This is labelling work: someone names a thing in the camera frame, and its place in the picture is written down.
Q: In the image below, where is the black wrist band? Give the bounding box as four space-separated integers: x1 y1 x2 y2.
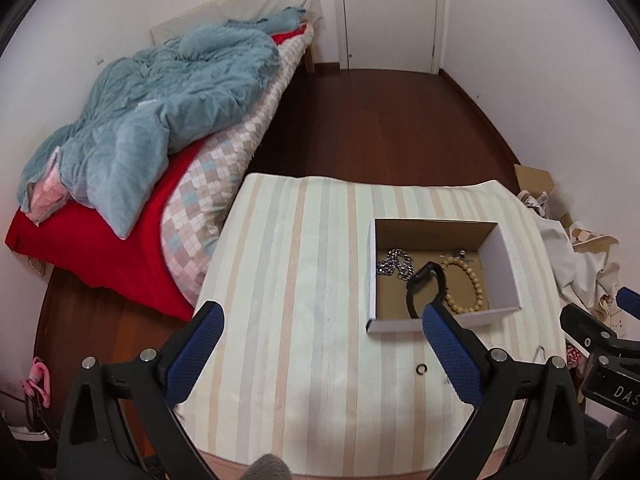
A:
406 261 447 320

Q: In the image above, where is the black white patterned cloth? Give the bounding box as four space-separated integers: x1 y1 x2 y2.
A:
520 191 551 217

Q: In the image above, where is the white cardboard box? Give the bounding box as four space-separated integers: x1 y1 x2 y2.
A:
365 217 523 335

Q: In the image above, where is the striped pastel tablecloth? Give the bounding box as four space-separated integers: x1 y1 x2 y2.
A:
177 173 571 467

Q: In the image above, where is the pink slipper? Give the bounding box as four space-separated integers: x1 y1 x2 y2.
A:
20 357 52 409

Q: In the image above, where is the pink pillow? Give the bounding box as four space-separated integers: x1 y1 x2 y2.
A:
25 146 69 224

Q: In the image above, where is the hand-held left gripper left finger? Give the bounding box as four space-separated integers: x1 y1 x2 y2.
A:
56 300 224 480

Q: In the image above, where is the brown cardboard box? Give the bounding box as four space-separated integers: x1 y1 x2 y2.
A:
514 163 557 202

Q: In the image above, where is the light blue blanket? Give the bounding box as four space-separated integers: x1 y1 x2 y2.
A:
17 6 308 239

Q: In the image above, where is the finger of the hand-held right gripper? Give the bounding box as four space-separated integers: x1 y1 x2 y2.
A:
559 305 619 347
616 287 640 319

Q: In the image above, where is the grey cloth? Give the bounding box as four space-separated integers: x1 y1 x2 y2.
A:
240 453 292 480

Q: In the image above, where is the white door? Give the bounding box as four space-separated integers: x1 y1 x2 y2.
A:
330 0 447 75

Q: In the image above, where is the red bed sheet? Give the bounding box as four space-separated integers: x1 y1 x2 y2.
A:
5 29 307 322

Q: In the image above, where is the checked pastel quilt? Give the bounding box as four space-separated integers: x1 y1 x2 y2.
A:
160 22 316 309

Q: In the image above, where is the silver chain necklace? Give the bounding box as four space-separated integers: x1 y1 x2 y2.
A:
376 248 419 281

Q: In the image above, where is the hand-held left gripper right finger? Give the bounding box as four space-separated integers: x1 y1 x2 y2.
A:
421 301 588 480

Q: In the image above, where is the beige beaded bracelet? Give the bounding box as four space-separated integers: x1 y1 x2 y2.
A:
440 256 489 315

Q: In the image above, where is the white cloth pile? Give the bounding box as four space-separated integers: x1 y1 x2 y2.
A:
536 214 627 332

